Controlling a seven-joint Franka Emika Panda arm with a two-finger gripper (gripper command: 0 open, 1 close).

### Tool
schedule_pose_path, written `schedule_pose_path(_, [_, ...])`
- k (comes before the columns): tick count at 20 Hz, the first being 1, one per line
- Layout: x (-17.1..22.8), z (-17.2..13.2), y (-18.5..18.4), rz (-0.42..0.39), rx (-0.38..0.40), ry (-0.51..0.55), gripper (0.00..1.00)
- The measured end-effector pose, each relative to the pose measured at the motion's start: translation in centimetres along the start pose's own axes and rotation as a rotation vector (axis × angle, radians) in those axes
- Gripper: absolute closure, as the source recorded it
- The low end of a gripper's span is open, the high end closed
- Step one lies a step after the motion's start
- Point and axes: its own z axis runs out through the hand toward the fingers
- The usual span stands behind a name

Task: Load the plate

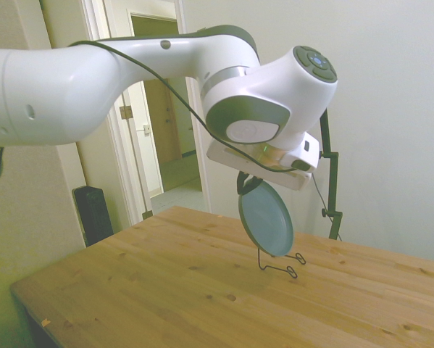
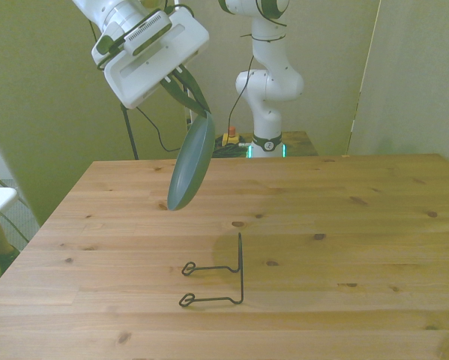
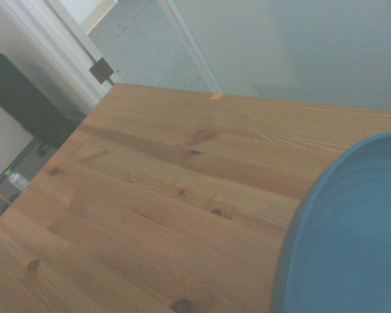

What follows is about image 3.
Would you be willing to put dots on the dark door hinge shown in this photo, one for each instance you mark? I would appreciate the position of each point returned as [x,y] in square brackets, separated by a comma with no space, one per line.
[101,71]

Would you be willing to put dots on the orange tape marker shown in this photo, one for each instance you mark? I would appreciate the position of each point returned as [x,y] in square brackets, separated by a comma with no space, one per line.
[217,96]

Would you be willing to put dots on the teal round plate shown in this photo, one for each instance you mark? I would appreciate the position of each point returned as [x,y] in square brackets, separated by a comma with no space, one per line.
[352,234]

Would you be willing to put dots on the white door frame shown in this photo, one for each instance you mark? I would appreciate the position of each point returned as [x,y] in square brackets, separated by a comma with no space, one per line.
[68,49]

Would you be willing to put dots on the clear plastic bottle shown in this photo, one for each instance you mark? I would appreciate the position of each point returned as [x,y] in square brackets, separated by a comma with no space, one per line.
[18,180]

